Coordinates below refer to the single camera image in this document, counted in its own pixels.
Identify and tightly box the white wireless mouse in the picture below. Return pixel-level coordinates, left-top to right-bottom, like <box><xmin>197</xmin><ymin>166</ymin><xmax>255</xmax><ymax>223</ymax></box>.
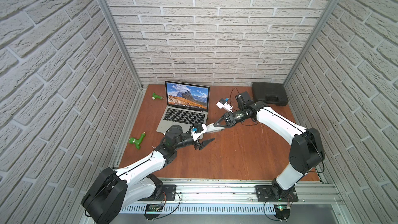
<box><xmin>206</xmin><ymin>123</ymin><xmax>225</xmax><ymax>133</ymax></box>

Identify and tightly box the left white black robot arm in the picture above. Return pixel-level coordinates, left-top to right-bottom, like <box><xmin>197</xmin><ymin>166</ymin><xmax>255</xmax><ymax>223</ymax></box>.
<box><xmin>81</xmin><ymin>124</ymin><xmax>224</xmax><ymax>224</ymax></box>

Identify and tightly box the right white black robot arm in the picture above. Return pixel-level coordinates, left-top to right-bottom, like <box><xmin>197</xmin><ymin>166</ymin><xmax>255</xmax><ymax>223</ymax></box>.
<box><xmin>213</xmin><ymin>92</ymin><xmax>325</xmax><ymax>200</ymax></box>

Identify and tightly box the silver open laptop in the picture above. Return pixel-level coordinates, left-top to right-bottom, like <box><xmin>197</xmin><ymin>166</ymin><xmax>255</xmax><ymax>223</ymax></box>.
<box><xmin>157</xmin><ymin>81</ymin><xmax>210</xmax><ymax>133</ymax></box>

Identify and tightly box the black plastic tool case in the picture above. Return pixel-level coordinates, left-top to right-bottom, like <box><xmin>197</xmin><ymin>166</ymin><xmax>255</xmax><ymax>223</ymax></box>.
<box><xmin>252</xmin><ymin>82</ymin><xmax>289</xmax><ymax>106</ymax></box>

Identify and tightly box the small green toy drill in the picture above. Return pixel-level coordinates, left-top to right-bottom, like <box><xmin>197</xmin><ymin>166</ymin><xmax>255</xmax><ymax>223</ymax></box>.
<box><xmin>151</xmin><ymin>93</ymin><xmax>163</xmax><ymax>100</ymax></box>

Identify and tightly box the left controller board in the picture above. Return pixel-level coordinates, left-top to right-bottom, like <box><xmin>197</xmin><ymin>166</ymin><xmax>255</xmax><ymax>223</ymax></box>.
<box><xmin>144</xmin><ymin>204</ymin><xmax>164</xmax><ymax>221</ymax></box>

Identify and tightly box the controller board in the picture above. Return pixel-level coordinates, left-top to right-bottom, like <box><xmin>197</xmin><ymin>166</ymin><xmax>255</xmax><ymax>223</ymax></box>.
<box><xmin>144</xmin><ymin>204</ymin><xmax>164</xmax><ymax>221</ymax></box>
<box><xmin>274</xmin><ymin>205</ymin><xmax>291</xmax><ymax>222</ymax></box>

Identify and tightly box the right controller board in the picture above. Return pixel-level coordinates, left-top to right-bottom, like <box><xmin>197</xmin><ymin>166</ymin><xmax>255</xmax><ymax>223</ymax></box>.
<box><xmin>274</xmin><ymin>205</ymin><xmax>291</xmax><ymax>222</ymax></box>

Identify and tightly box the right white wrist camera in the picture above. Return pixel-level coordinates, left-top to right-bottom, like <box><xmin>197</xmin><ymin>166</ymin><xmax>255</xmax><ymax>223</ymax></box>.
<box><xmin>216</xmin><ymin>97</ymin><xmax>233</xmax><ymax>113</ymax></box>

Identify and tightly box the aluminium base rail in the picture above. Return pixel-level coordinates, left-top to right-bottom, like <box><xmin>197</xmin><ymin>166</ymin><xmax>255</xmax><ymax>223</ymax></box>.
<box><xmin>119</xmin><ymin>178</ymin><xmax>344</xmax><ymax>217</ymax></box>

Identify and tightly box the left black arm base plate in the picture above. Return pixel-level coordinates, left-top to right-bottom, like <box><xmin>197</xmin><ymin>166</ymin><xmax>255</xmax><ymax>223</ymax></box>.
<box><xmin>145</xmin><ymin>184</ymin><xmax>177</xmax><ymax>201</ymax></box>

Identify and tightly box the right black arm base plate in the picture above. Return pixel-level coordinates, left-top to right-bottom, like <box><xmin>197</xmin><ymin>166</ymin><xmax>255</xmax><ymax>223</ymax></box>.
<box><xmin>255</xmin><ymin>185</ymin><xmax>299</xmax><ymax>203</ymax></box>

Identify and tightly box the right aluminium corner post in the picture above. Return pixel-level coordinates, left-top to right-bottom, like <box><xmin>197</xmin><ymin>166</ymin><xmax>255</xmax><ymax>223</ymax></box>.
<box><xmin>283</xmin><ymin>0</ymin><xmax>340</xmax><ymax>88</ymax></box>

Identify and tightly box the aluminium corner post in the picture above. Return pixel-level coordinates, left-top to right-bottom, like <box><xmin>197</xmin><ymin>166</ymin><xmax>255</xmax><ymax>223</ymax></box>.
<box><xmin>97</xmin><ymin>0</ymin><xmax>143</xmax><ymax>91</ymax></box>
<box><xmin>283</xmin><ymin>0</ymin><xmax>340</xmax><ymax>88</ymax></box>

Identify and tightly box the left aluminium corner post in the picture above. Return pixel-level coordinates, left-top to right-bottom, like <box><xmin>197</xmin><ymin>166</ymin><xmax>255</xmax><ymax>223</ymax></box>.
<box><xmin>97</xmin><ymin>0</ymin><xmax>143</xmax><ymax>91</ymax></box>

